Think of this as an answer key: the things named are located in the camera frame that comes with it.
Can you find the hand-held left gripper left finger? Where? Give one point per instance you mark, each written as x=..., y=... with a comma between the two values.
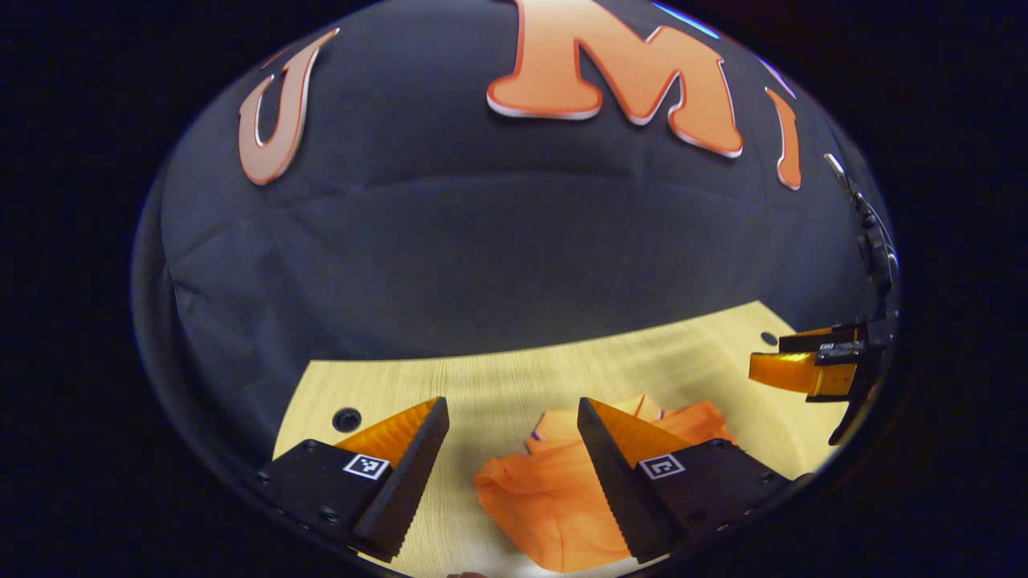
x=405, y=490

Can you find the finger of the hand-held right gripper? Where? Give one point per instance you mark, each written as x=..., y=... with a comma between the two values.
x=795, y=373
x=819, y=343

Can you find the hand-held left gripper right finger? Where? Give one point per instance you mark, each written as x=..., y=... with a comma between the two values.
x=618, y=490

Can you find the orange T-shirt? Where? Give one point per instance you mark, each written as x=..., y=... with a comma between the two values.
x=546, y=498

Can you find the black backdrop cloth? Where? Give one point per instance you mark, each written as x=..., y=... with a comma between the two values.
x=482, y=257

